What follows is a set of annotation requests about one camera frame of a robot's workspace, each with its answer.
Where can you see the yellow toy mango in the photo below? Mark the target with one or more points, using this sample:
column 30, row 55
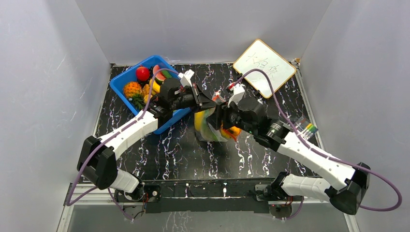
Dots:
column 198, row 118

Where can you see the blue plastic bin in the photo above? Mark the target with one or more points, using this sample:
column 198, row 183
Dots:
column 117, row 84

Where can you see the clear zip top bag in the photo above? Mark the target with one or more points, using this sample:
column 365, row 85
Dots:
column 216, row 97

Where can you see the toy banana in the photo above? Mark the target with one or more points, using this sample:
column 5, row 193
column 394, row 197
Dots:
column 155, row 86

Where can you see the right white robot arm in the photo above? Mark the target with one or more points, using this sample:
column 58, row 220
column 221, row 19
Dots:
column 339, row 184

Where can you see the yellow toy bell pepper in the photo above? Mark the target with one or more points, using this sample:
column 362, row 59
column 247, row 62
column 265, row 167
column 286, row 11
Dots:
column 231, row 133

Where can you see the wrist white camera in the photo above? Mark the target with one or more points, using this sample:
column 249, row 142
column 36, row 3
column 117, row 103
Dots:
column 185, row 78
column 237, row 92

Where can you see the orange toy pineapple fruit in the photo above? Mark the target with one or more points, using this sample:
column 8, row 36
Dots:
column 134, row 94

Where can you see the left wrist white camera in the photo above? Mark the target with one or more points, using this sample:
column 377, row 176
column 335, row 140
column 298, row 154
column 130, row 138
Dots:
column 185, row 78

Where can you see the red toy pomegranate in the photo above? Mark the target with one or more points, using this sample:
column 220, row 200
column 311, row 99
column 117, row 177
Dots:
column 142, row 74

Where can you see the green toy lettuce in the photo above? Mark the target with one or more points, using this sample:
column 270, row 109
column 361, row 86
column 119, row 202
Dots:
column 208, row 133

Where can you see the white dry-erase board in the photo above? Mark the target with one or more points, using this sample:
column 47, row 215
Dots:
column 260, row 56

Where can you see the pack of coloured markers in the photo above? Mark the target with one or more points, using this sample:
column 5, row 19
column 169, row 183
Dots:
column 305, row 128

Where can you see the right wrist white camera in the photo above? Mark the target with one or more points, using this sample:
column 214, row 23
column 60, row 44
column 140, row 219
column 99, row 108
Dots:
column 237, row 92

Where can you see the toy watermelon slice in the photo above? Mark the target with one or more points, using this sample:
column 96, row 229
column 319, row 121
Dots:
column 159, row 77

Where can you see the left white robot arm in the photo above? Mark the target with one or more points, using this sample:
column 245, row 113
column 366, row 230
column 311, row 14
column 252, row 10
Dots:
column 98, row 158

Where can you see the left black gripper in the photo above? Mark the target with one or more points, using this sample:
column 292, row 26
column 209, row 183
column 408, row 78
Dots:
column 199, row 101

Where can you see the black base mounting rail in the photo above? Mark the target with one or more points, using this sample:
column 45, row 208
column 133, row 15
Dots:
column 196, row 195

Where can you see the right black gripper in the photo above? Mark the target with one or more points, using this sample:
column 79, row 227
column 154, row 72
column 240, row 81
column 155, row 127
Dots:
column 222, row 114

